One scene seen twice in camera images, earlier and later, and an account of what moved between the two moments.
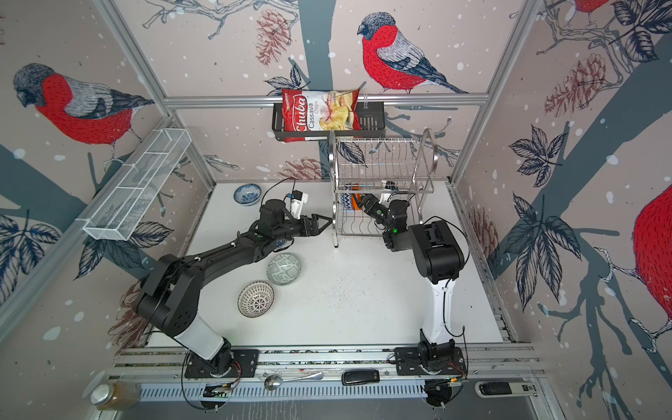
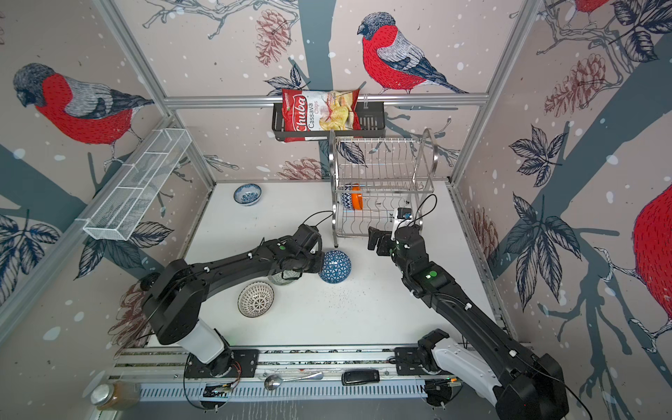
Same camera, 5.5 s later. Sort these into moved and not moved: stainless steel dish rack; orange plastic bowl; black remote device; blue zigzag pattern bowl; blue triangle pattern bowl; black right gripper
Moved: black right gripper; blue triangle pattern bowl
Not moved: orange plastic bowl; blue zigzag pattern bowl; black remote device; stainless steel dish rack
